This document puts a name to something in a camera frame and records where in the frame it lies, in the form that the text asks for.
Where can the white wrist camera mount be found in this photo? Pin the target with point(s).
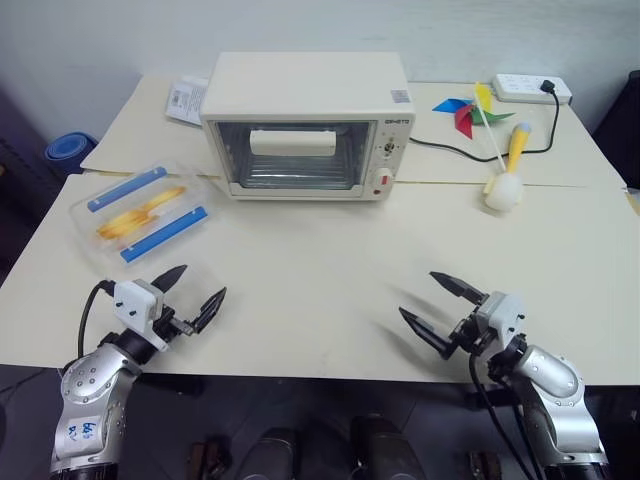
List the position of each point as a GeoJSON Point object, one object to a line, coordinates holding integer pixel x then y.
{"type": "Point", "coordinates": [134, 305]}
{"type": "Point", "coordinates": [502, 312]}

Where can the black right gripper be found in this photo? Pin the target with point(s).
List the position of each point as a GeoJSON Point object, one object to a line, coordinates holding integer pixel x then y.
{"type": "Point", "coordinates": [470, 337]}

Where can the dark rounded shape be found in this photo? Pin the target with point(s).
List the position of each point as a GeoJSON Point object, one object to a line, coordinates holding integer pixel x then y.
{"type": "Point", "coordinates": [270, 455]}
{"type": "Point", "coordinates": [385, 450]}

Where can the clear plastic food container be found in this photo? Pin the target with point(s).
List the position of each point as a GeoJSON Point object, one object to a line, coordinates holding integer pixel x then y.
{"type": "Point", "coordinates": [90, 212]}

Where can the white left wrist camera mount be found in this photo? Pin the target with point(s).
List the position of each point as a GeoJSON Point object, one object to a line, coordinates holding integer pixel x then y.
{"type": "Point", "coordinates": [134, 305]}

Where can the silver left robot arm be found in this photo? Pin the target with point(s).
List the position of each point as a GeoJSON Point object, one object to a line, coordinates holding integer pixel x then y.
{"type": "Point", "coordinates": [92, 385]}

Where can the black power plug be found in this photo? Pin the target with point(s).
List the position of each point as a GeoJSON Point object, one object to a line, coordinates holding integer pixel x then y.
{"type": "Point", "coordinates": [548, 86]}

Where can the golden fries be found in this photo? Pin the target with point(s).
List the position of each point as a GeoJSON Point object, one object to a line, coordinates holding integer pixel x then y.
{"type": "Point", "coordinates": [131, 218]}

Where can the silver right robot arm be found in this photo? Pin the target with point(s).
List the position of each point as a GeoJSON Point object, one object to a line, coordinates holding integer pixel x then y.
{"type": "Point", "coordinates": [555, 395]}

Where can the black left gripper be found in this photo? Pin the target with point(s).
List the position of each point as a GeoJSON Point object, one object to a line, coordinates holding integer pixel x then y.
{"type": "Point", "coordinates": [167, 325]}

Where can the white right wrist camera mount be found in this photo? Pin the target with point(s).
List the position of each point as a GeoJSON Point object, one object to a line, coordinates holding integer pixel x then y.
{"type": "Point", "coordinates": [502, 312]}

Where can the red button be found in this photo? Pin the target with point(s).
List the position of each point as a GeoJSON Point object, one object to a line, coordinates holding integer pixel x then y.
{"type": "Point", "coordinates": [384, 179]}

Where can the white printed leaflet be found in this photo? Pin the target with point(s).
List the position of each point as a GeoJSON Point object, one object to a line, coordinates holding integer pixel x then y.
{"type": "Point", "coordinates": [184, 99]}

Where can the cream toaster oven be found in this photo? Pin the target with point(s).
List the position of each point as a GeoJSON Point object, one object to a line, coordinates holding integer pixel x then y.
{"type": "Point", "coordinates": [300, 85]}

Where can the colourful paper pinwheel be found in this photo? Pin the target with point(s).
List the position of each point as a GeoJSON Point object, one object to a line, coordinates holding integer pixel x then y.
{"type": "Point", "coordinates": [467, 120]}

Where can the black chair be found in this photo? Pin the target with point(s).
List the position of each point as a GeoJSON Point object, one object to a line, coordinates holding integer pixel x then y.
{"type": "Point", "coordinates": [622, 125]}

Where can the white power strip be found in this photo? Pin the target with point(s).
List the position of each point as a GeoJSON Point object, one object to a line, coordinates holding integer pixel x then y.
{"type": "Point", "coordinates": [520, 86]}

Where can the small dark brown shape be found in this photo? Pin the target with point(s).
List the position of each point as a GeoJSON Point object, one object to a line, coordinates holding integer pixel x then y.
{"type": "Point", "coordinates": [485, 465]}
{"type": "Point", "coordinates": [210, 460]}

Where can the blue container clip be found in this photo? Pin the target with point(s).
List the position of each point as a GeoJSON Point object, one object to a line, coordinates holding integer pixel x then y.
{"type": "Point", "coordinates": [125, 188]}
{"type": "Point", "coordinates": [165, 234]}

